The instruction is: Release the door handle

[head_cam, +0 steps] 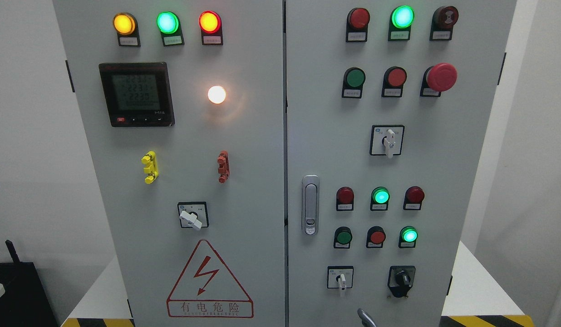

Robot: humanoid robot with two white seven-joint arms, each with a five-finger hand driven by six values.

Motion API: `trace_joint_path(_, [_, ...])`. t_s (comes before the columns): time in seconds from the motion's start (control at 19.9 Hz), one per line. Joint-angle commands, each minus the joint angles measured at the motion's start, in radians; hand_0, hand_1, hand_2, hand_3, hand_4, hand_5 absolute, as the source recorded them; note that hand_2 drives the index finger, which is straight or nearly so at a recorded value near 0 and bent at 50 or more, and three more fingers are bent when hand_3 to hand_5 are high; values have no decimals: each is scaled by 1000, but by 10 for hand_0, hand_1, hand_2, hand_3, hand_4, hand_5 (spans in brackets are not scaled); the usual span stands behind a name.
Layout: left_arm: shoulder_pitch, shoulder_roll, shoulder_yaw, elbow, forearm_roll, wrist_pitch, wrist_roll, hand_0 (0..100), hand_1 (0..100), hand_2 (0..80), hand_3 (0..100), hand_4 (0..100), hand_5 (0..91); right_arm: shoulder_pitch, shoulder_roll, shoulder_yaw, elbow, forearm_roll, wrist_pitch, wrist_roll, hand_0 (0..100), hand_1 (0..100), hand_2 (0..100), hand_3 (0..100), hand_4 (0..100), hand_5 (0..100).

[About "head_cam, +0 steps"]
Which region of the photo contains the grey cabinet door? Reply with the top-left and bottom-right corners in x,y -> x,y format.
286,0 -> 517,327
54,0 -> 285,327

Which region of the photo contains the silver door lock handle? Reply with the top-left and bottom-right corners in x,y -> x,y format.
301,174 -> 320,235

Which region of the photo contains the black rotary knob switch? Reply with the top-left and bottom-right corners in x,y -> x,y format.
388,265 -> 417,298

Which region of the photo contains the white selector switch upper right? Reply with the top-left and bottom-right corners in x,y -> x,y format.
369,125 -> 405,158

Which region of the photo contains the black digital power meter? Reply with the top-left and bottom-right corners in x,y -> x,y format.
98,62 -> 175,128

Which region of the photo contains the dark red buzzer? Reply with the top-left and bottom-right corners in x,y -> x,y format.
430,5 -> 459,41

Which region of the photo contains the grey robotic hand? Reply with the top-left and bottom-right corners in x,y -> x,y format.
357,308 -> 377,327

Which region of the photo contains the dark red indicator middle left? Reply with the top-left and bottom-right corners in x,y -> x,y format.
336,187 -> 354,212

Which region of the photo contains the red electric hazard warning sticker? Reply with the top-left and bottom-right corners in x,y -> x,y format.
166,239 -> 254,319

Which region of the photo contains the grey left cabinet door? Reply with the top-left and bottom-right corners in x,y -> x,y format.
54,0 -> 285,327

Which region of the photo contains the red push button upper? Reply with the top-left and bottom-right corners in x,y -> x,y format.
381,66 -> 407,98

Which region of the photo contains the red push button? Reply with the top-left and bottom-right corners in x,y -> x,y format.
381,66 -> 407,98
366,226 -> 386,248

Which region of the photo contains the grey right cabinet door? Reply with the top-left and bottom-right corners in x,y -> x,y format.
286,0 -> 517,327

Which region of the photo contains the yellow indicator light top left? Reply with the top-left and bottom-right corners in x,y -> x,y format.
113,12 -> 141,46

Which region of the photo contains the red lit indicator light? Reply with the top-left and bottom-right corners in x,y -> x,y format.
199,10 -> 224,45

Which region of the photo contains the dark red indicator middle right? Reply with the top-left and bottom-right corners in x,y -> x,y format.
403,186 -> 424,211

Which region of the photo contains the white lit indicator lamp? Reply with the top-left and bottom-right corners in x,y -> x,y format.
207,85 -> 227,105

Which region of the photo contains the green lit indicator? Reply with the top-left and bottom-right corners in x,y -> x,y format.
388,5 -> 414,41
370,186 -> 390,211

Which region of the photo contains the green lit indicator top right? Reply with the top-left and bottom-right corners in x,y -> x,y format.
388,5 -> 414,41

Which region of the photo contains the dark red indicator top right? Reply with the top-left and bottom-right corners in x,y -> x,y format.
345,7 -> 370,43

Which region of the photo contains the green lit push button lower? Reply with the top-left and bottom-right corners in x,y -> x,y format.
398,226 -> 419,248

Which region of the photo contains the black box left corner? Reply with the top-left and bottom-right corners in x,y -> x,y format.
0,240 -> 58,327

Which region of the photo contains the green push button upper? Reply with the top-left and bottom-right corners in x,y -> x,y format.
341,67 -> 366,99

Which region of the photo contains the red push button lower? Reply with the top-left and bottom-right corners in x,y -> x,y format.
366,226 -> 386,248

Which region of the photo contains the white selector switch lower right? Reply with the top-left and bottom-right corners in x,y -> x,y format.
326,265 -> 354,297

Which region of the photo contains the red emergency stop mushroom button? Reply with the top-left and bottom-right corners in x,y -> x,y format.
420,63 -> 458,98

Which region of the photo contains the green indicator light top left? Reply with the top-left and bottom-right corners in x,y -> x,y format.
156,11 -> 185,46

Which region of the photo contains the yellow terminal connector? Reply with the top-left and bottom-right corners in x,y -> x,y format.
141,151 -> 159,184

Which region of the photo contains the red terminal connector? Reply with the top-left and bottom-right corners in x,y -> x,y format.
217,150 -> 230,183

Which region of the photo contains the white selector switch left door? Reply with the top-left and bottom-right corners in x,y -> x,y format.
177,201 -> 210,231

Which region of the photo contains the dark red indicator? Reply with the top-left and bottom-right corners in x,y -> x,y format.
403,186 -> 424,211
345,7 -> 370,43
336,187 -> 354,212

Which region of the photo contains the green lit indicator middle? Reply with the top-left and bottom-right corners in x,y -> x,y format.
370,186 -> 390,211

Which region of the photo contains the white selector switch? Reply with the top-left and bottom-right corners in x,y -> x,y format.
326,265 -> 354,297
369,125 -> 405,158

